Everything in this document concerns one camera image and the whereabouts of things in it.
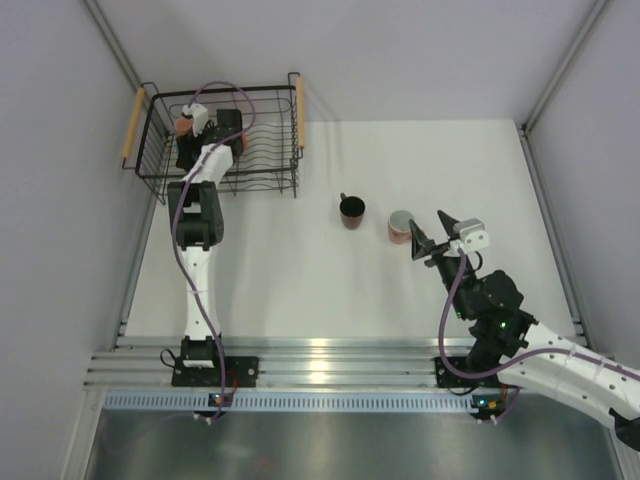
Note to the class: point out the pink printed mug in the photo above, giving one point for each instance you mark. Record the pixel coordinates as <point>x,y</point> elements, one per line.
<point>399,231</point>

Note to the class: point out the right wooden rack handle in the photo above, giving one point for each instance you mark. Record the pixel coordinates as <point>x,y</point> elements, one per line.
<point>300,105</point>

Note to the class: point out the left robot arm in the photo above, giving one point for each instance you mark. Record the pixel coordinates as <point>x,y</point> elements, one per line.
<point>205,153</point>

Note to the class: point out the salmon dotted mug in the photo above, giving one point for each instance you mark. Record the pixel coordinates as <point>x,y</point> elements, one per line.
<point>184,127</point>

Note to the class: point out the wooden rack handle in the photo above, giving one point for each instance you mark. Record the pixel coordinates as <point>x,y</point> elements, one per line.
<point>300,105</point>
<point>132,125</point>

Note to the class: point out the aluminium frame post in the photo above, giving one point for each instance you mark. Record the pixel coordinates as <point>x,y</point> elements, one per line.
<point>578,42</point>
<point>114,44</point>

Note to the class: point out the left aluminium frame post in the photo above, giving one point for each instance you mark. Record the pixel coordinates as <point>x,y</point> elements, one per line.
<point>114,44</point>

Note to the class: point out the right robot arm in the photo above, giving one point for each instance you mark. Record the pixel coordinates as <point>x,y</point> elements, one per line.
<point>512,346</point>

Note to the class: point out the black wire dish rack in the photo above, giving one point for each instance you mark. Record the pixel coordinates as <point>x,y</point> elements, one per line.
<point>269,114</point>

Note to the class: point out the aluminium mounting rail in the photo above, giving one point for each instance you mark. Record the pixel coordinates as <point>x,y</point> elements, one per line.
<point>284,363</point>

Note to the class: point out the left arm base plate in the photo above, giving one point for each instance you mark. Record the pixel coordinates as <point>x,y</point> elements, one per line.
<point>241,371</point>

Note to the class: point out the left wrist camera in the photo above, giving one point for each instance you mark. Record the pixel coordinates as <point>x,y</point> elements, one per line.
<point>200,115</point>

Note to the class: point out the right aluminium frame post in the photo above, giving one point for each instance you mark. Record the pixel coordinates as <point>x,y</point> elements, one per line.
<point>578,42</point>

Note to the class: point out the dark brown mug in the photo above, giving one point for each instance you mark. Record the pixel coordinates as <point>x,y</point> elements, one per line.
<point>352,210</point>

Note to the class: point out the left wooden rack handle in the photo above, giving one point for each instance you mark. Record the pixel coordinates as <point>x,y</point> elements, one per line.
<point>132,125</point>

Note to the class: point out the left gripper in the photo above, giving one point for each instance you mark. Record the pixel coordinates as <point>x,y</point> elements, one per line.
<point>187,145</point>

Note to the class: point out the perforated cable duct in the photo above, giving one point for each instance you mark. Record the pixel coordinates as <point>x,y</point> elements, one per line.
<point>291,402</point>

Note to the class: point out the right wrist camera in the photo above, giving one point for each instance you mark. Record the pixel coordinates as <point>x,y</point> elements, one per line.
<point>469,236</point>

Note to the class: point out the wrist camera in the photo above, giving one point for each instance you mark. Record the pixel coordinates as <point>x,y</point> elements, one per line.
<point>469,236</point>
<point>200,115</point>

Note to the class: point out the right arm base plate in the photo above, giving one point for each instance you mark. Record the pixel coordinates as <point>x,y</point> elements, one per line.
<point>456,384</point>

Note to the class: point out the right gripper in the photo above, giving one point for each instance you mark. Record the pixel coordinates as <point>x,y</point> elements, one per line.
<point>422,244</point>

